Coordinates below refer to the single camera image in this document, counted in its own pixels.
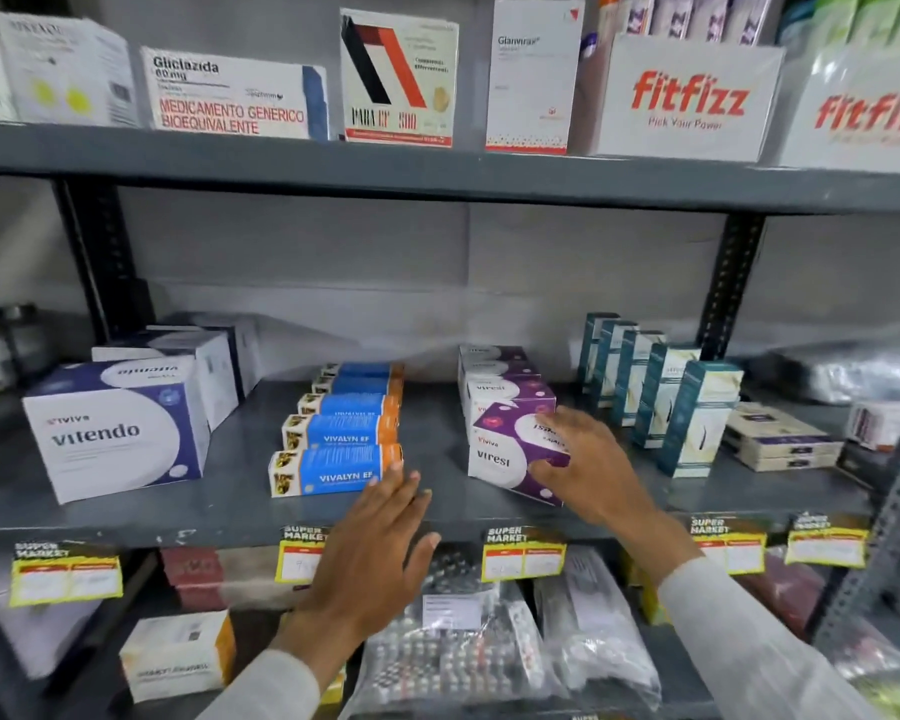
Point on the white display carton red logo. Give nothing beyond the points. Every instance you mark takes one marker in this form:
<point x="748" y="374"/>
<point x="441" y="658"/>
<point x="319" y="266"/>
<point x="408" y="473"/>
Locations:
<point x="682" y="101"/>
<point x="859" y="116"/>

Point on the grey perforated rack upright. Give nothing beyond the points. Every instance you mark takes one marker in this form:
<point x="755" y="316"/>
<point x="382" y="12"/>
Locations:
<point x="881" y="532"/>

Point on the row of green sachets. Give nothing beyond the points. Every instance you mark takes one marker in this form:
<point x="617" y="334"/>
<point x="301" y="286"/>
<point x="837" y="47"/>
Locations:
<point x="862" y="18"/>

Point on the teal white tall box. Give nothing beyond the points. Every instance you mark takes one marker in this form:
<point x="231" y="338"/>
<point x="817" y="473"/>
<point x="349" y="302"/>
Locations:
<point x="604" y="359"/>
<point x="626" y="374"/>
<point x="586" y="348"/>
<point x="656" y="397"/>
<point x="697" y="427"/>

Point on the person's right thumb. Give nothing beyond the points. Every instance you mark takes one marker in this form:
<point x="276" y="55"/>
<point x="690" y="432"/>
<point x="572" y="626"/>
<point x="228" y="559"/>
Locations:
<point x="549" y="479"/>

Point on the white box red black stripes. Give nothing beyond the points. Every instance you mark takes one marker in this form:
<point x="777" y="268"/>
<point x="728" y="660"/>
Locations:
<point x="397" y="78"/>

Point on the clear bag of blister packs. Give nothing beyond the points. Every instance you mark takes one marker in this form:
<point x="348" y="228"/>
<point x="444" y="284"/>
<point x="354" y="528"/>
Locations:
<point x="450" y="644"/>

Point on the person's right hand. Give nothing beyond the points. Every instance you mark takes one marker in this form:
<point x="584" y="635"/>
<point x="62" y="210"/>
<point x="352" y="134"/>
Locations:
<point x="607" y="479"/>

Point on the clear bag of white packets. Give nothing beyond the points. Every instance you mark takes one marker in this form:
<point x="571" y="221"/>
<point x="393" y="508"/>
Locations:
<point x="596" y="629"/>

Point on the dark red packet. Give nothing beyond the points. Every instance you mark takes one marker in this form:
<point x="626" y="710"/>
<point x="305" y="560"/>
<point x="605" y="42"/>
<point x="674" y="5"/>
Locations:
<point x="784" y="592"/>

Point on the yellow shelf price label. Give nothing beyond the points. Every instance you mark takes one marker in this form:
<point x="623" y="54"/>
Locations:
<point x="298" y="556"/>
<point x="825" y="539"/>
<point x="731" y="543"/>
<point x="64" y="577"/>
<point x="521" y="554"/>

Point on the grey metal shelving rack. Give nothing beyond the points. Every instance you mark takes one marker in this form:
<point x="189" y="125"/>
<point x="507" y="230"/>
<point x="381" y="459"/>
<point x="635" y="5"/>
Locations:
<point x="435" y="176"/>

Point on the white box with yellow dots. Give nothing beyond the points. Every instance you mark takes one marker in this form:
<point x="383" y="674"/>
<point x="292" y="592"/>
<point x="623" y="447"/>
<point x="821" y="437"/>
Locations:
<point x="64" y="71"/>

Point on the crumpled clear bag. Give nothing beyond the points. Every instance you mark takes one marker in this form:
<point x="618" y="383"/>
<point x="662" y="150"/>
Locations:
<point x="877" y="674"/>

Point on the metal vessel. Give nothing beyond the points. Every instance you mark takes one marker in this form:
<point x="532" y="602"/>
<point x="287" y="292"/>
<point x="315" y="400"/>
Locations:
<point x="0" y="352"/>

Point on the white box with red lettering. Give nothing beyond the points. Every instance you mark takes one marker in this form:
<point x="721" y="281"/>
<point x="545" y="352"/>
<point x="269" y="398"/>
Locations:
<point x="225" y="93"/>

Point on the person's right forearm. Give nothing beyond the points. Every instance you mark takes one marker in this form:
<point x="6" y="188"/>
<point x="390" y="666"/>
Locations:
<point x="735" y="637"/>

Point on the person's left middle finger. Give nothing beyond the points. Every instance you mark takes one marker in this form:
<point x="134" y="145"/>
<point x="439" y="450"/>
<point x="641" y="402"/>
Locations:
<point x="399" y="498"/>

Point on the dark flat box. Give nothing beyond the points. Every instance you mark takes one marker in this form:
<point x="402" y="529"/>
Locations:
<point x="862" y="464"/>

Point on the clear plastic bag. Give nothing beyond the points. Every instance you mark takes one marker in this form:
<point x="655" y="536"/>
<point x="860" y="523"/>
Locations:
<point x="847" y="374"/>

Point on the white orange box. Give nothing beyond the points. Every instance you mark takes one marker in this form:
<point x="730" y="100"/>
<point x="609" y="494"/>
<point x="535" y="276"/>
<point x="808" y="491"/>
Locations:
<point x="176" y="656"/>

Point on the person's left forearm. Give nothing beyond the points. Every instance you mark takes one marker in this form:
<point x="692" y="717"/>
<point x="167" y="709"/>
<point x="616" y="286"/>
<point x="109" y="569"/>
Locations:
<point x="270" y="689"/>

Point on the row of purple sachets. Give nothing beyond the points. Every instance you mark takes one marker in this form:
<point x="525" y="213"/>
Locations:
<point x="690" y="14"/>

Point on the beige flat box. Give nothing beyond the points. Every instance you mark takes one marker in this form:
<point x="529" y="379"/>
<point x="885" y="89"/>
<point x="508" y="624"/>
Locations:
<point x="787" y="458"/>
<point x="780" y="427"/>

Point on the large white blue box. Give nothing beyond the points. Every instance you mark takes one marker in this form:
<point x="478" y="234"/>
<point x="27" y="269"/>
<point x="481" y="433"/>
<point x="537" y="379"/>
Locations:
<point x="210" y="367"/>
<point x="244" y="344"/>
<point x="112" y="434"/>

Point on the small white red box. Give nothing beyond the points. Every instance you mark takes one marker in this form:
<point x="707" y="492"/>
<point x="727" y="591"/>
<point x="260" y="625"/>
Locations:
<point x="877" y="425"/>

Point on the beige packet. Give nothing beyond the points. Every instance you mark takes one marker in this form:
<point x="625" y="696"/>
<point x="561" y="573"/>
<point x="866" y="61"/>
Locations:
<point x="255" y="577"/>

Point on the blue orange medicine box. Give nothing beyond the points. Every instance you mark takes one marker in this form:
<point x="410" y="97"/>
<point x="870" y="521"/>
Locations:
<point x="337" y="431"/>
<point x="356" y="386"/>
<point x="345" y="404"/>
<point x="330" y="472"/>
<point x="364" y="369"/>

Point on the small yellow box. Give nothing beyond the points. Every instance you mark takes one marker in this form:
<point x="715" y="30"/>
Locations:
<point x="334" y="688"/>

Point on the purple white medicine box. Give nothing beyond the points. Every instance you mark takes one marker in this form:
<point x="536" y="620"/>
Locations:
<point x="506" y="389"/>
<point x="491" y="352"/>
<point x="495" y="367"/>
<point x="499" y="457"/>

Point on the person's left thumb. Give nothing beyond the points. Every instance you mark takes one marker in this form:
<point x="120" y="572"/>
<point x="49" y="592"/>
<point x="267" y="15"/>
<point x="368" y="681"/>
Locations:
<point x="420" y="563"/>

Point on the person's left hand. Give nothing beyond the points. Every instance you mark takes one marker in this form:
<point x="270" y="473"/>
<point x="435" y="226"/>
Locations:
<point x="364" y="569"/>

